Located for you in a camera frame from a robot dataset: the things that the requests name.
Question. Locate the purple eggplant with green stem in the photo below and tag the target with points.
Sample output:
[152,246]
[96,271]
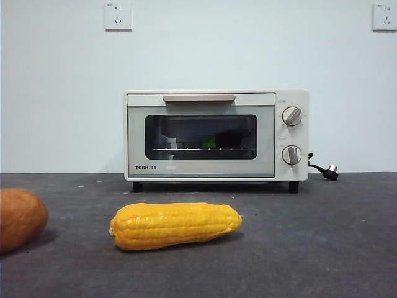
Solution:
[229,139]

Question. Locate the metal oven rack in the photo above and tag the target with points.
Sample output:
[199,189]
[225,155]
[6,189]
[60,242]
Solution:
[186,149]

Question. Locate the oven timer knob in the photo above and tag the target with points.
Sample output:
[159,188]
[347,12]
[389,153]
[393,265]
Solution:
[291,154]

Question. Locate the oven temperature knob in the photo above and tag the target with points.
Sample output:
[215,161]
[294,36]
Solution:
[292,116]

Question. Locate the white Toshiba toaster oven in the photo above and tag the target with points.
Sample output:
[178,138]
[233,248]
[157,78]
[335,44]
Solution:
[298,174]

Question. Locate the yellow corn cob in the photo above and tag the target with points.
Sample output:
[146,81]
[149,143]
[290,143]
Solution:
[173,225]

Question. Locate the orange-brown potato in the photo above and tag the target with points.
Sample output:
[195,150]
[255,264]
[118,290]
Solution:
[18,217]

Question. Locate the white wall socket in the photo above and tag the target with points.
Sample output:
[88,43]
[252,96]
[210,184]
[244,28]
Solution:
[385,17]
[118,15]

